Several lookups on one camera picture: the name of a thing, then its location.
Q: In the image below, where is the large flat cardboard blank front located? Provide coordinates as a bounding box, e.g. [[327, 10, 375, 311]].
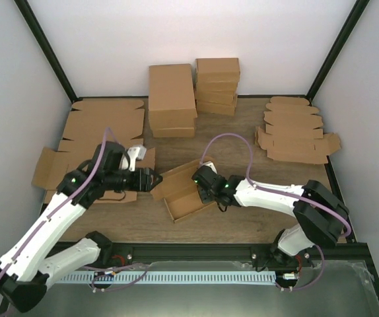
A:
[[32, 139, 156, 203]]

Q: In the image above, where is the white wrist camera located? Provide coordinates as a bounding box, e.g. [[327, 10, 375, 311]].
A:
[[127, 145, 147, 172], [199, 160, 217, 173]]

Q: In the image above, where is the small folded box bottom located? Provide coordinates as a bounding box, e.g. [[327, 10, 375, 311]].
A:
[[196, 102, 236, 116]]

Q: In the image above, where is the small folded box stack top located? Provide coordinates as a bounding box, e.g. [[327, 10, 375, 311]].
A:
[[196, 57, 240, 82]]

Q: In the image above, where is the large flat cardboard blank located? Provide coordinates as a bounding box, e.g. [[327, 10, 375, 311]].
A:
[[63, 98, 145, 142], [32, 139, 156, 203]]

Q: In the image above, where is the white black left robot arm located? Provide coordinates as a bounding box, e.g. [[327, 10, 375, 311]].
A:
[[0, 141, 162, 313]]

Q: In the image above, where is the light blue slotted cable duct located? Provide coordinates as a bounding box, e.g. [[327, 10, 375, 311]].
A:
[[58, 271, 276, 286]]

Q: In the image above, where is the stack of small flat blanks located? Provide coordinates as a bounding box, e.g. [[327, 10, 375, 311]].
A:
[[256, 96, 341, 164]]

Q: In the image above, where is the black frame post left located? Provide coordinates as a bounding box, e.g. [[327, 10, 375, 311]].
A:
[[14, 0, 79, 104]]

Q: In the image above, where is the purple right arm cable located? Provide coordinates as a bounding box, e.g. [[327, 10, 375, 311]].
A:
[[201, 133, 352, 238]]

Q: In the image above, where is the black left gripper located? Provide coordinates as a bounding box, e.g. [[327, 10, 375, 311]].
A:
[[106, 168, 163, 193]]

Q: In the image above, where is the large folded cardboard box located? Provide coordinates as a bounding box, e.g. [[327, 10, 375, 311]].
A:
[[152, 127, 195, 138], [149, 63, 197, 129]]

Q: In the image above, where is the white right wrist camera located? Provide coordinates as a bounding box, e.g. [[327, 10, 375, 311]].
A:
[[199, 160, 217, 173]]

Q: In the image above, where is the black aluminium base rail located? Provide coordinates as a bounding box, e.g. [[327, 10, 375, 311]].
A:
[[90, 243, 371, 268]]

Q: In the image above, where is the large flat cardboard blank rear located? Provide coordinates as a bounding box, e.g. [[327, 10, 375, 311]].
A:
[[63, 98, 145, 142]]

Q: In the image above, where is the black frame post right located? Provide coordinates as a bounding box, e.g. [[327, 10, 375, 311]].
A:
[[306, 0, 370, 101]]

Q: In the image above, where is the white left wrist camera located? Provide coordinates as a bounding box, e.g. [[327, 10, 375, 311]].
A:
[[127, 145, 147, 172]]

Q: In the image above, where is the black frame post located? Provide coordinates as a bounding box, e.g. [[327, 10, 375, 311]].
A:
[[306, 0, 370, 101], [14, 0, 79, 104]]

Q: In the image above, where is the large folded cardboard box top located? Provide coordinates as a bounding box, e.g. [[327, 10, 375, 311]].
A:
[[149, 63, 197, 129]]

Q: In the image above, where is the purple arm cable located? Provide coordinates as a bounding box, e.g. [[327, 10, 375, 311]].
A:
[[201, 133, 352, 238], [0, 127, 134, 315]]

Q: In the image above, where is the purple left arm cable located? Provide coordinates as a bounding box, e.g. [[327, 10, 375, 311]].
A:
[[0, 127, 134, 315]]

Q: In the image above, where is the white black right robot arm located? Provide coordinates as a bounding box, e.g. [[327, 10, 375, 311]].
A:
[[191, 162, 351, 266]]

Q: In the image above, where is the clear acrylic cover plate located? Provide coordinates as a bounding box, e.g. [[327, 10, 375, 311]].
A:
[[4, 260, 375, 317]]

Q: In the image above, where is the large folded cardboard box bottom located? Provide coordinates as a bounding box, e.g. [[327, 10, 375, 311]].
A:
[[152, 127, 195, 138]]

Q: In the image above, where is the small brown cardboard box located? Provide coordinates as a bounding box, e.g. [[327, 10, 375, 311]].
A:
[[151, 159, 216, 223]]

